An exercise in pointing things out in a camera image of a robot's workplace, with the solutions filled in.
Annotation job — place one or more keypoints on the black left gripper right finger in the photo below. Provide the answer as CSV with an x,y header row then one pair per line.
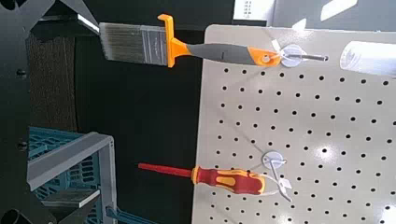
x,y
84,23

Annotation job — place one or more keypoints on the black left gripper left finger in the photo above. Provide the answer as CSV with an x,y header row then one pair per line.
x,y
71,199

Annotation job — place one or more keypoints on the blue crate with grey rim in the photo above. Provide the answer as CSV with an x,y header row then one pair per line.
x,y
68,152

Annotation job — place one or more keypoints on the black back panel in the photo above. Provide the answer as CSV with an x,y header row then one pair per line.
x,y
149,118

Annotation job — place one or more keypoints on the red yellow screwdriver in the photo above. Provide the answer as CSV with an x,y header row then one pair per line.
x,y
230,180

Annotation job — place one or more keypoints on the white printed sign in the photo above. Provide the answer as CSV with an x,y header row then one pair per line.
x,y
249,9

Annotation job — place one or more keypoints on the white zip tie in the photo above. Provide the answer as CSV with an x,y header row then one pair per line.
x,y
286,183
275,45

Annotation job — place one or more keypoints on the white disc metal peg hook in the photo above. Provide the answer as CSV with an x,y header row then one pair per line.
x,y
271,157
292,62

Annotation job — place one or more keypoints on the white perforated pegboard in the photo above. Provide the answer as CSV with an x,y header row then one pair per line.
x,y
311,130

